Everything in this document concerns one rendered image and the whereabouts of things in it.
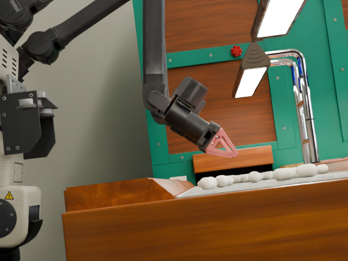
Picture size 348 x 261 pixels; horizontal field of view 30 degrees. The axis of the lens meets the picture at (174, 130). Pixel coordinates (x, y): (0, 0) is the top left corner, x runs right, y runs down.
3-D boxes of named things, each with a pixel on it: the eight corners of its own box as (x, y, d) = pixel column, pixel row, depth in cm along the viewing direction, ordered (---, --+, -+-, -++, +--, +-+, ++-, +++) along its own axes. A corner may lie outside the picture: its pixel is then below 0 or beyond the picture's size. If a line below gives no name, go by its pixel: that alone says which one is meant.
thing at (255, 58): (241, 69, 174) (238, 42, 174) (231, 98, 236) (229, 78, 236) (271, 64, 174) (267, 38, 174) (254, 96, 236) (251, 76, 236)
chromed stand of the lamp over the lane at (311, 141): (262, 201, 191) (242, 53, 195) (257, 199, 211) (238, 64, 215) (327, 193, 191) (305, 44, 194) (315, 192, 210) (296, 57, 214)
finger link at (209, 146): (243, 145, 168) (213, 125, 169) (245, 143, 161) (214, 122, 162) (229, 167, 168) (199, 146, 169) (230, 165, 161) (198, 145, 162)
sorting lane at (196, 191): (177, 216, 69) (175, 196, 69) (197, 191, 250) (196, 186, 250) (461, 182, 68) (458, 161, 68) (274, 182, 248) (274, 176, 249)
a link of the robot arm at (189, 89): (143, 102, 169) (144, 99, 161) (168, 67, 170) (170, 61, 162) (182, 128, 170) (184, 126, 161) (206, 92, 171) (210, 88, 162)
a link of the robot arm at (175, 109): (161, 119, 168) (160, 116, 162) (176, 97, 169) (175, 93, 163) (183, 133, 167) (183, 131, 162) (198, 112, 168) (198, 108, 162)
